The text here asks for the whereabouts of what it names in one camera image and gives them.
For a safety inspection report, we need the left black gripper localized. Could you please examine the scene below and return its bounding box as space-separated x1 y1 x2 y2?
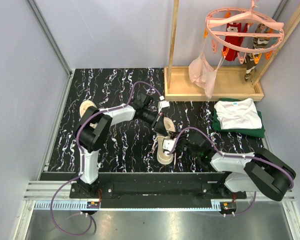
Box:
141 108 168 138

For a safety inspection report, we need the beige sneaker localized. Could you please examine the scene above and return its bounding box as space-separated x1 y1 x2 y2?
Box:
155 117 176 165
79 100 99 118

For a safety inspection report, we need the cream shoelace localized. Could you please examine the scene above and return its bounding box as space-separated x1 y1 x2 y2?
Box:
152 135 175 165

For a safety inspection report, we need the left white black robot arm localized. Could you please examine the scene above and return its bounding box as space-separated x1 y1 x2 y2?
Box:
75 93 168 198

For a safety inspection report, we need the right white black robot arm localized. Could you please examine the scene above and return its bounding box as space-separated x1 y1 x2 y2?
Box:
176 132 297 202

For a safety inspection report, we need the black marble pattern mat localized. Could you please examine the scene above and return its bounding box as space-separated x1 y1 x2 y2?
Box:
43 68 264 175

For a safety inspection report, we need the white t-shirt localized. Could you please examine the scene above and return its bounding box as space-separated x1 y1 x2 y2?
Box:
214 98 263 130

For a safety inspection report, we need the green folded garment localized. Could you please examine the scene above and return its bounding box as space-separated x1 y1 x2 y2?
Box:
212 109 266 138

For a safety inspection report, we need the pink bra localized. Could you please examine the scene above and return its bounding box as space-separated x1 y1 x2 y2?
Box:
188 38 225 99

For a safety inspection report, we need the red sock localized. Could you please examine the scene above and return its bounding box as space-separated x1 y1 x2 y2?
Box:
225 22 249 62

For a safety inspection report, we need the brown striped sock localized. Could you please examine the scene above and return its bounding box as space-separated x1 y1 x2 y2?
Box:
244 23 270 82

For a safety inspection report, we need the pink round clip hanger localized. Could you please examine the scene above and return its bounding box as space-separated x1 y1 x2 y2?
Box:
203 0 285 65

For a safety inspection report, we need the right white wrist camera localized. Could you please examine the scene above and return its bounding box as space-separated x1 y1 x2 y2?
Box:
162 139 176 156

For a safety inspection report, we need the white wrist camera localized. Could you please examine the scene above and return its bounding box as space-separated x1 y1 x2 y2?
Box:
162 139 176 156
157 95 170 113

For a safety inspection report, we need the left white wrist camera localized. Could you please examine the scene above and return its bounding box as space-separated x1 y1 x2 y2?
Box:
157 95 170 113

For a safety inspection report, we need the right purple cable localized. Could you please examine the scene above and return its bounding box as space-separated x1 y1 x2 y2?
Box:
168 127 296 217

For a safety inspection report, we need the purple cable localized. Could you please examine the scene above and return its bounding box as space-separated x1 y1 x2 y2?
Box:
168 127 296 217
49 81 165 237

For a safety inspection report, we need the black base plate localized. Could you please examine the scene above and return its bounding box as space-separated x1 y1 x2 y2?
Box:
69 172 247 211

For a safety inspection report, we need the wooden drying rack frame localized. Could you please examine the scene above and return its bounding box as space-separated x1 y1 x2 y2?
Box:
164 0 300 102

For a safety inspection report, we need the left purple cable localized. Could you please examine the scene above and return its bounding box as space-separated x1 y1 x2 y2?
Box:
49 81 165 237

